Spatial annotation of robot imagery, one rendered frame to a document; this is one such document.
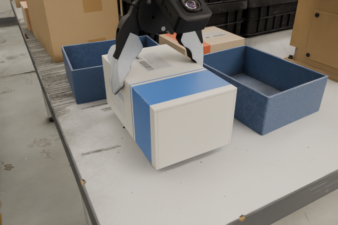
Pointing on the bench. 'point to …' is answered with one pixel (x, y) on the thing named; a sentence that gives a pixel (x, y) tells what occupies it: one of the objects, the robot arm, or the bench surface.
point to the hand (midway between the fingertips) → (161, 86)
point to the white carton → (172, 106)
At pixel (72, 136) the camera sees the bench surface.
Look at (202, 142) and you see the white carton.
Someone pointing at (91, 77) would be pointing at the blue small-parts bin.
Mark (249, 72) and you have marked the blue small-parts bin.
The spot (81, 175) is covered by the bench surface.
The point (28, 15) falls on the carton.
